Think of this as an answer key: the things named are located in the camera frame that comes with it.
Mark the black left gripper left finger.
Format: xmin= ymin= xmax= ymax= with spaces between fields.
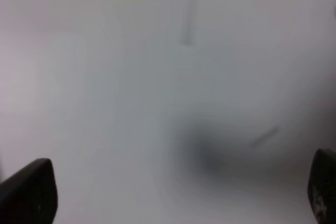
xmin=1 ymin=158 xmax=58 ymax=224

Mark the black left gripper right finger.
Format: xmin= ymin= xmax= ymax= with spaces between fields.
xmin=307 ymin=149 xmax=335 ymax=224

